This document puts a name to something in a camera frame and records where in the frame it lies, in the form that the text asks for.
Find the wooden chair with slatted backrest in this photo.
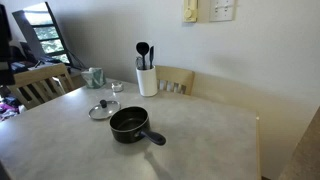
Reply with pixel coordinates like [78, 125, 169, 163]
[7, 63, 75, 111]

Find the white utensil holder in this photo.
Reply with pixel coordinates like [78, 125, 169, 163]
[135, 65, 159, 98]

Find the black ladle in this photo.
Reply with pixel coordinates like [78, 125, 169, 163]
[135, 41, 150, 71]

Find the glass lid with black knob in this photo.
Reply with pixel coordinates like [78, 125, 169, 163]
[88, 99, 122, 121]

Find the yellow wall thermostat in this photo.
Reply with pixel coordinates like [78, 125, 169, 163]
[182, 0, 199, 24]

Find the black spatula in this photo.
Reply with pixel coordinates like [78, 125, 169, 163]
[148, 45, 155, 70]

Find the wooden chair with plain backrest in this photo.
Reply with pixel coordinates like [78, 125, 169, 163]
[154, 64, 196, 97]

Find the black saucepan with handle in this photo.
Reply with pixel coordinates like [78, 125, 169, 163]
[109, 106, 167, 146]

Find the small glass candle holder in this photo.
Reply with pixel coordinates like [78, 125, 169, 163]
[110, 81, 124, 93]

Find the dark framed window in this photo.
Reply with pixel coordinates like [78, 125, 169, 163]
[12, 1, 73, 66]

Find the colourful clutter pile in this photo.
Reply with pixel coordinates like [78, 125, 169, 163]
[0, 94, 22, 122]

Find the white light switch plate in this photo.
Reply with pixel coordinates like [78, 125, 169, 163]
[209, 0, 236, 23]

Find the silver whisk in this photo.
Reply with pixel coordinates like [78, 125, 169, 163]
[135, 55, 144, 71]

